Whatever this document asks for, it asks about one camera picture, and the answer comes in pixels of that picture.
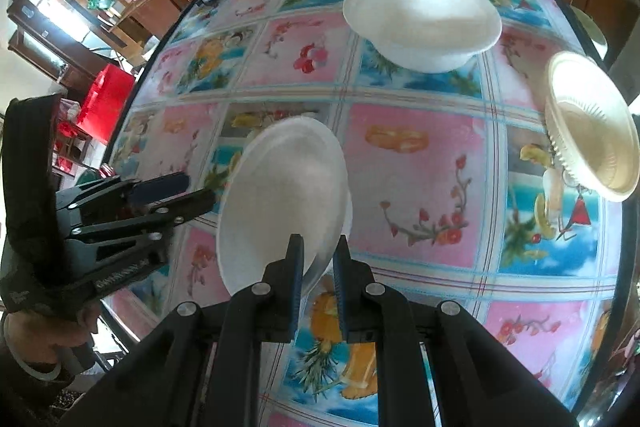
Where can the white paper bowl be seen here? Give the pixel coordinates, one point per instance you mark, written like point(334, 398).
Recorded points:
point(425, 17)

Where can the cream patterned plastic bowl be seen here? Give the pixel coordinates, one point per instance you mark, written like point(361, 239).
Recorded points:
point(595, 122)

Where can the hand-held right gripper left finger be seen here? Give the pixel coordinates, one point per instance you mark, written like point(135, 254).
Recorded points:
point(298, 287)

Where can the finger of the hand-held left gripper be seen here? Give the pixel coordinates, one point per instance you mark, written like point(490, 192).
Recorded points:
point(160, 187)
point(190, 204)

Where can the green packet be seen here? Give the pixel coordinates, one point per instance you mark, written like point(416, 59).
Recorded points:
point(100, 1)

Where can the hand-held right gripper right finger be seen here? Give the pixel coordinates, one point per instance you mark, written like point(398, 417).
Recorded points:
point(340, 292)

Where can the person's left hand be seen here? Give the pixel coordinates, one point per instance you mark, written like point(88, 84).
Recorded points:
point(45, 332)

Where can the red shopping bag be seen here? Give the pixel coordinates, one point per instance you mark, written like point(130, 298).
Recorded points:
point(107, 102)

